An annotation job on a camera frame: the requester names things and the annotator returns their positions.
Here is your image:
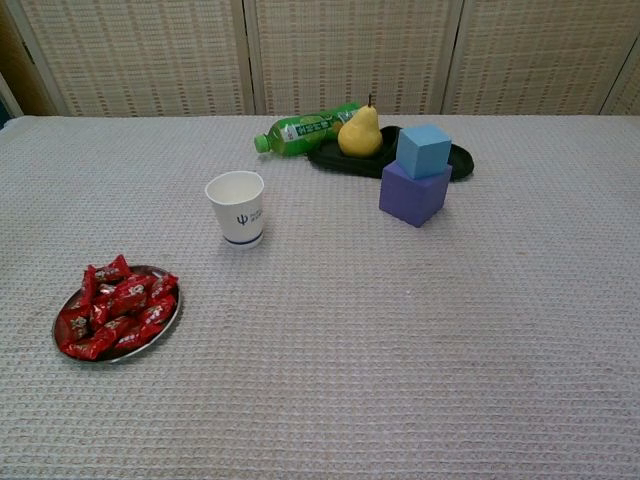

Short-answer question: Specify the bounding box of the round metal plate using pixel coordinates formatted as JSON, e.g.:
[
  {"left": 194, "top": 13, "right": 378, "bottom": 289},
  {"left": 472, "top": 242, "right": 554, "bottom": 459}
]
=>
[{"left": 51, "top": 263, "right": 183, "bottom": 364}]

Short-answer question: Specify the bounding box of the black oval plate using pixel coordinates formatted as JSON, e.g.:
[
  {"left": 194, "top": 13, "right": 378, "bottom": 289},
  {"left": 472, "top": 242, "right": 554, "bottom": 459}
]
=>
[{"left": 306, "top": 124, "right": 475, "bottom": 185}]

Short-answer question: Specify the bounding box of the green plastic drink bottle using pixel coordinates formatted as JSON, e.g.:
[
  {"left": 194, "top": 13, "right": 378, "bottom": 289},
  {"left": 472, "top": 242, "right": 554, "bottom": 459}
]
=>
[{"left": 252, "top": 101, "right": 362, "bottom": 159}]

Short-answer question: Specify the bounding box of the brown wooden board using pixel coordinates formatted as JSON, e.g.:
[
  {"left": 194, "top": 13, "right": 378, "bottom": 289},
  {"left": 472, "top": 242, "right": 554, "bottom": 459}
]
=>
[{"left": 0, "top": 9, "right": 56, "bottom": 117}]

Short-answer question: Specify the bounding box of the white paper cup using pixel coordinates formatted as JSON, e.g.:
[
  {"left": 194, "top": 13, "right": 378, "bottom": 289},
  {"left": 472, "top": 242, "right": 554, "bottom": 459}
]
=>
[{"left": 204, "top": 170, "right": 265, "bottom": 250}]

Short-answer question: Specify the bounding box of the yellow pear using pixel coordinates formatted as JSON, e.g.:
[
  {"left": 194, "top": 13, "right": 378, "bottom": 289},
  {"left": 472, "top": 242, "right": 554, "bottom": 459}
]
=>
[{"left": 337, "top": 93, "right": 384, "bottom": 159}]

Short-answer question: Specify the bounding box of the purple foam cube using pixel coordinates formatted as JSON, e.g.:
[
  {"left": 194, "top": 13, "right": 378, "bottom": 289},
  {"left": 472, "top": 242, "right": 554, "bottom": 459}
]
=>
[{"left": 378, "top": 160, "right": 454, "bottom": 229}]

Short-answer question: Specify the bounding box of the light blue foam cube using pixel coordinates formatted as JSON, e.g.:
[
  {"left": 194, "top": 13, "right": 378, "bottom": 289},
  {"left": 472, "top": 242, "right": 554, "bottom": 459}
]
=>
[{"left": 395, "top": 123, "right": 453, "bottom": 181}]

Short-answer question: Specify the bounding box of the woven folding screen panel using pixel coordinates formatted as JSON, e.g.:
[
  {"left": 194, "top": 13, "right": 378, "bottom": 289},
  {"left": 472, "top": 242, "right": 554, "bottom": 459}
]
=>
[
  {"left": 442, "top": 0, "right": 640, "bottom": 116},
  {"left": 243, "top": 0, "right": 464, "bottom": 116},
  {"left": 9, "top": 0, "right": 254, "bottom": 117},
  {"left": 599, "top": 44, "right": 640, "bottom": 116}
]

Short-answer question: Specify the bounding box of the white woven tablecloth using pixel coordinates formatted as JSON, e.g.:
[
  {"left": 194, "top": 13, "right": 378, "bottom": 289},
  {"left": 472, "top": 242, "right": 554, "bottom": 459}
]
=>
[{"left": 0, "top": 114, "right": 640, "bottom": 480}]

